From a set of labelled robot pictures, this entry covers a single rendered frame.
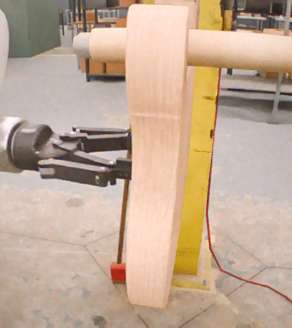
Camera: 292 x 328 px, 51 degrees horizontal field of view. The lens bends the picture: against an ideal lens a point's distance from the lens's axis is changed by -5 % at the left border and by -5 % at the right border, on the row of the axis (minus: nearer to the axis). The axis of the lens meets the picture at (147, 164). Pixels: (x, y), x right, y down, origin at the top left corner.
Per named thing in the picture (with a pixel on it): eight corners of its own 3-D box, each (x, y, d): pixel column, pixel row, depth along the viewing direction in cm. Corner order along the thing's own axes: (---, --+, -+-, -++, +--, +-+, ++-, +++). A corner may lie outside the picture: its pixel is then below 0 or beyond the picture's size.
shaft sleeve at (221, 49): (295, 30, 26) (302, 49, 24) (288, 61, 28) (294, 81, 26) (96, 21, 29) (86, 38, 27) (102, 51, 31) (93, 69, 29)
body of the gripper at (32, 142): (39, 155, 55) (89, 159, 54) (14, 179, 48) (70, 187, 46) (33, 114, 51) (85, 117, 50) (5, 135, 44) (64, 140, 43)
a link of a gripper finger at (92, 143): (61, 159, 50) (61, 155, 51) (132, 154, 52) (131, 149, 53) (58, 137, 48) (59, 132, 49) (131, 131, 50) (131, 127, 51)
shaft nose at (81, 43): (96, 27, 29) (89, 40, 27) (101, 49, 31) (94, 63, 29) (76, 28, 29) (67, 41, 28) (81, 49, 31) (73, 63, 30)
